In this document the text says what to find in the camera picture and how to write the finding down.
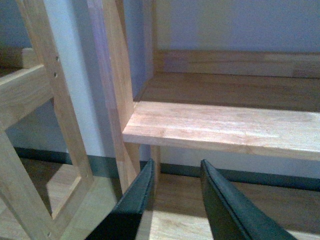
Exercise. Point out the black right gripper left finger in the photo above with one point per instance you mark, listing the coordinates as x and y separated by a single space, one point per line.
131 217

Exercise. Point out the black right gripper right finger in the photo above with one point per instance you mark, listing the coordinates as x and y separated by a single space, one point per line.
231 215

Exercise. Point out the right wooden shelf unit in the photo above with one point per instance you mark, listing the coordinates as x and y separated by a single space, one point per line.
289 134

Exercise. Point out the wooden shelf unit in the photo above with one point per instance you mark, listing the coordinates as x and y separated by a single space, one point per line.
289 134
38 135

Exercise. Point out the left wooden shelf unit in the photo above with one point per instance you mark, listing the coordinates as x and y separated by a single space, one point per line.
38 135

